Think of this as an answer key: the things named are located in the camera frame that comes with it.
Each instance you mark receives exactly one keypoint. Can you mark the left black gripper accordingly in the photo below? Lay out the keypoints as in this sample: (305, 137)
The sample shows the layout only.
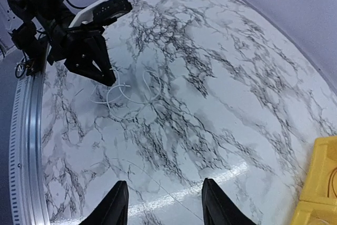
(65, 39)

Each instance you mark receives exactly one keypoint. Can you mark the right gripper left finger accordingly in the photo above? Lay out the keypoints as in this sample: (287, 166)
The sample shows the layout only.
(113, 209)

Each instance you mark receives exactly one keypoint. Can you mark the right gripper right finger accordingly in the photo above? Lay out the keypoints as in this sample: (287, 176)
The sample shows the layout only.
(218, 208)

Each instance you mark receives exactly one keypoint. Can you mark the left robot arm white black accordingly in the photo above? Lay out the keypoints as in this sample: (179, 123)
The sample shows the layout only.
(37, 17)

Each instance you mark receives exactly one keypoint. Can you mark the yellow bin right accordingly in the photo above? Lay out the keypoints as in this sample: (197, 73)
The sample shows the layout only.
(313, 213)

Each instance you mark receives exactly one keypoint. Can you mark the yellow bin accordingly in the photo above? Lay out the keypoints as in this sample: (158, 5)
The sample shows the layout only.
(320, 183)
(313, 213)

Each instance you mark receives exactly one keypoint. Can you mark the yellow bin middle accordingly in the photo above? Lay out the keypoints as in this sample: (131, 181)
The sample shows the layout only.
(320, 183)

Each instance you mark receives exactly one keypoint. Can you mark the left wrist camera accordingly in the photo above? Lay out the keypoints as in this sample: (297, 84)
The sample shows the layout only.
(101, 12)

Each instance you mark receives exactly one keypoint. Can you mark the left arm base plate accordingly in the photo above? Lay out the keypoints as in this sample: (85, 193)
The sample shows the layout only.
(30, 66)

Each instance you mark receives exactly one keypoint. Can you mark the aluminium front rail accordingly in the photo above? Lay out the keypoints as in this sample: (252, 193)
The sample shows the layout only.
(25, 170)

